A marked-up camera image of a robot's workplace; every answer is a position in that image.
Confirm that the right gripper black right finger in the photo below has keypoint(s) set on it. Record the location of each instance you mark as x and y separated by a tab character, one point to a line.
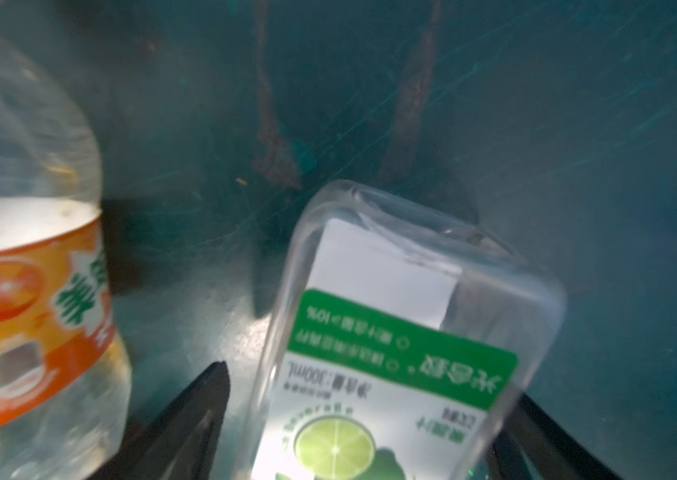
531	439

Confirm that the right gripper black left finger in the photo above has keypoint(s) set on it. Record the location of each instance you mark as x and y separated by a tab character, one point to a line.
181	443

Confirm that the orange cap clear bottle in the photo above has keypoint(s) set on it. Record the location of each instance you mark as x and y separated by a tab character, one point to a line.
65	377

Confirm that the square bottle lime label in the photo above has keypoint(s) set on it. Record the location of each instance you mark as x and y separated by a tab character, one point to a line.
400	341

